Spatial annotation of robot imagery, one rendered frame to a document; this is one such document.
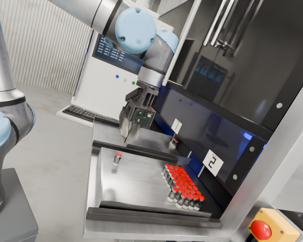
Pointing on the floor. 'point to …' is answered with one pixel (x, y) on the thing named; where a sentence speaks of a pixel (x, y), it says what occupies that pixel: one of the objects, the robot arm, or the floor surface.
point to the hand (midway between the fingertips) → (124, 138)
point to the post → (272, 166)
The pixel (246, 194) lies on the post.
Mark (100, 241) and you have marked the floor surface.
